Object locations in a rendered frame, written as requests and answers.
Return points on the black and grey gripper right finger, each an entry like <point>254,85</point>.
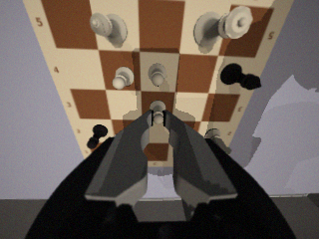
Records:
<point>204,172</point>

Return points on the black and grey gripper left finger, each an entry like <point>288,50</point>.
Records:
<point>115,173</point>

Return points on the white pawn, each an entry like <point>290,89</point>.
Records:
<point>157,74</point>
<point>158,106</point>
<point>124,77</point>

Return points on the brown and cream chessboard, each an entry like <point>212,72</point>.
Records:
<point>83,64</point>

